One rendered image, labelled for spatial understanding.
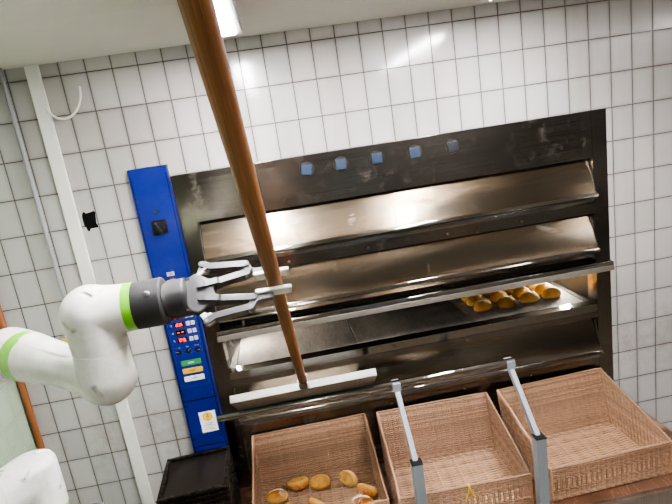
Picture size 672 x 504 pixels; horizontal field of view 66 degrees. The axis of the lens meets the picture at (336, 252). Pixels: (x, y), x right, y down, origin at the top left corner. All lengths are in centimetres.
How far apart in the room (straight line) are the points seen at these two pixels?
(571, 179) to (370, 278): 103
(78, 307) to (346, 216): 148
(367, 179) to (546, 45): 96
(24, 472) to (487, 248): 194
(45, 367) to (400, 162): 162
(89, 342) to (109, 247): 137
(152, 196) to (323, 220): 73
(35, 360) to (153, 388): 133
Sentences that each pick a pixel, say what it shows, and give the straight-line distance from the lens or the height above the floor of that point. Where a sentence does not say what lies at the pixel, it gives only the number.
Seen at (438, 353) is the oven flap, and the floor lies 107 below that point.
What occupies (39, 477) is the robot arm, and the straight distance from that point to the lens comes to 169.
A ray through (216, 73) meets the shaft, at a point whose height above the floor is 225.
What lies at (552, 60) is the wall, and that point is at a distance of 257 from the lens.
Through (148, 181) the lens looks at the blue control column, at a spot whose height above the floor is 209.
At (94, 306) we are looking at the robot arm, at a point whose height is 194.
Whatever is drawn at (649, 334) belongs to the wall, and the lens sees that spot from 306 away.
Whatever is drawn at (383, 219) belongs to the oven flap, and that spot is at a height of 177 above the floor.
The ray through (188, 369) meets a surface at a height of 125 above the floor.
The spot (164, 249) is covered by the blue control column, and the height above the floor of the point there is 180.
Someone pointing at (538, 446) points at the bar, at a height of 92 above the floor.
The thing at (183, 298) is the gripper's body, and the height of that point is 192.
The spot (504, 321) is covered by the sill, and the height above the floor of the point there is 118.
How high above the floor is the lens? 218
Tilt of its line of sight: 13 degrees down
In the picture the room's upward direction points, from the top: 9 degrees counter-clockwise
